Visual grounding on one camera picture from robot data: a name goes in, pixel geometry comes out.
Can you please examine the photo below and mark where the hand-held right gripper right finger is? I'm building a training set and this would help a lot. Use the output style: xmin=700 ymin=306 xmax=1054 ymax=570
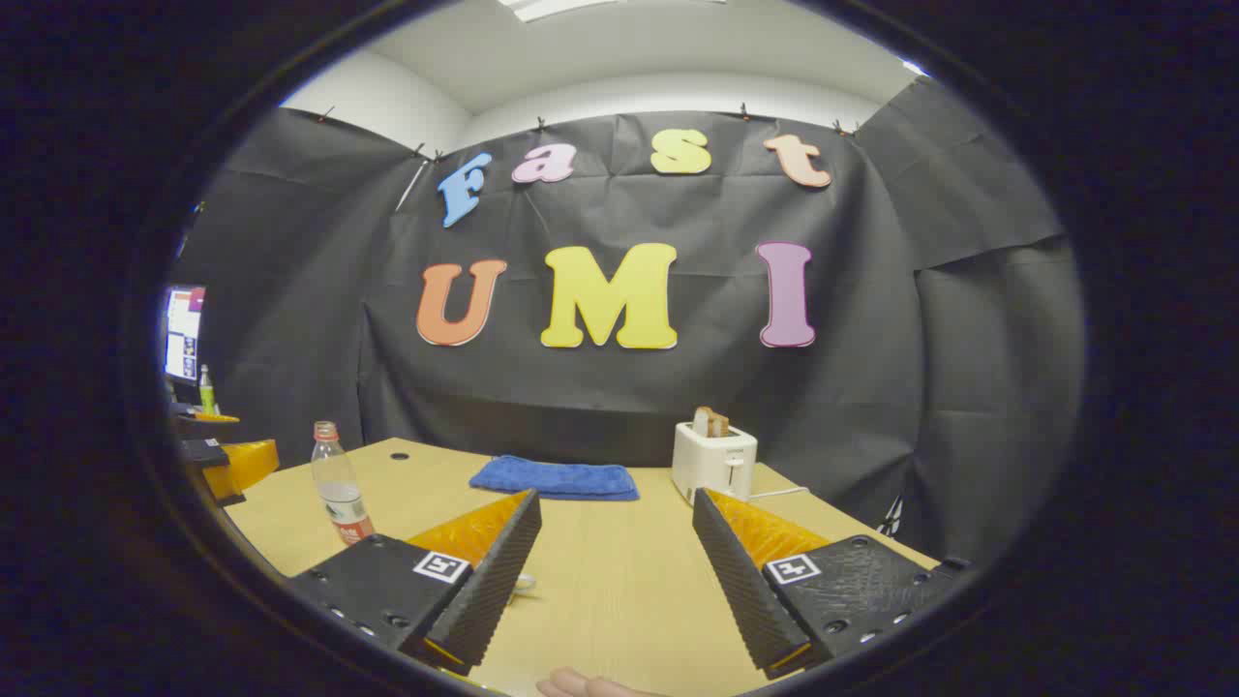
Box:
xmin=691 ymin=487 xmax=974 ymax=682

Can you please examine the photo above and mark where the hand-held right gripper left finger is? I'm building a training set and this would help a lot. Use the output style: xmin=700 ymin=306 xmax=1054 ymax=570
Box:
xmin=287 ymin=489 xmax=543 ymax=679

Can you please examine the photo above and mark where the clear plastic water bottle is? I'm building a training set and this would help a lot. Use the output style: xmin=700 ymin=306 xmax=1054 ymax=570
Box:
xmin=311 ymin=420 xmax=377 ymax=546

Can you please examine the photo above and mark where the computer monitor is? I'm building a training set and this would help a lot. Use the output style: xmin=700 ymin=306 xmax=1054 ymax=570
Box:
xmin=163 ymin=284 xmax=207 ymax=385

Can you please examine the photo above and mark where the blue folded towel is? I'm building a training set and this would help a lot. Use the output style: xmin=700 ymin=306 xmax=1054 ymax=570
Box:
xmin=468 ymin=455 xmax=641 ymax=502

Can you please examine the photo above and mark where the white toaster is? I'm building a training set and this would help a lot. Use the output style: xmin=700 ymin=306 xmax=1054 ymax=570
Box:
xmin=671 ymin=420 xmax=759 ymax=506

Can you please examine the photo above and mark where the black backdrop cloth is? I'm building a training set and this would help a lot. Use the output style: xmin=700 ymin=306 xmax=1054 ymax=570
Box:
xmin=172 ymin=76 xmax=1087 ymax=572

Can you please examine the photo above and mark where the ceiling light panel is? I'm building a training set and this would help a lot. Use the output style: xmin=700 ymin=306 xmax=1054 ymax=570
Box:
xmin=499 ymin=0 xmax=727 ymax=22

